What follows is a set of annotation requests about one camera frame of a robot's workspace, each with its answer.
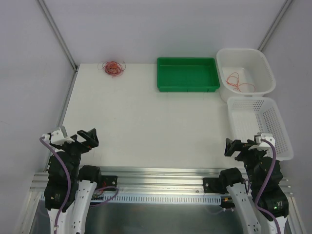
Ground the wire bundle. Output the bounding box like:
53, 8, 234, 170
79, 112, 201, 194
97, 60, 126, 78

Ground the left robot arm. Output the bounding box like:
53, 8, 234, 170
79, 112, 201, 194
39, 126, 102, 234

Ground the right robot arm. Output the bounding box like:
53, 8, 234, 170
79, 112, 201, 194
217, 135, 289, 234

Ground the white perforated plastic basket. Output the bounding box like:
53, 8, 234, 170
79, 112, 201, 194
227, 97, 294, 161

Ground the white solid plastic basket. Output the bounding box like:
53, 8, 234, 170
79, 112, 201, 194
216, 48, 276, 102

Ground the green plastic tray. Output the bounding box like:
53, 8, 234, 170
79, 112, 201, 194
157, 57, 220, 92

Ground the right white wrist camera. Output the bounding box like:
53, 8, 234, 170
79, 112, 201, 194
248, 133, 275, 151

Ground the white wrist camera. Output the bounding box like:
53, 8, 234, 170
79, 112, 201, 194
42, 126, 75, 146
248, 133, 275, 151

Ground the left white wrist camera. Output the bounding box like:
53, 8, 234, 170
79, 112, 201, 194
42, 126, 75, 146

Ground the aluminium mounting rail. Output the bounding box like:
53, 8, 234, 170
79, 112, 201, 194
29, 167, 294, 197

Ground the orange wire in basket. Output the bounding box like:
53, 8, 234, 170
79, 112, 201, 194
226, 72, 256, 93

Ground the white slotted cable duct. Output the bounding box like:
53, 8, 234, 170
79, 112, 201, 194
110, 193, 221, 206

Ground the left aluminium frame post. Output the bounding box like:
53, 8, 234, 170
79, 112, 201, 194
36, 0, 78, 71

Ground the aluminium frame post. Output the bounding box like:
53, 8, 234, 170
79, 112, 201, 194
257, 0, 294, 52
36, 0, 78, 71

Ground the right aluminium frame post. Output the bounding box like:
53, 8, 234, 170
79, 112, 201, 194
257, 0, 294, 52

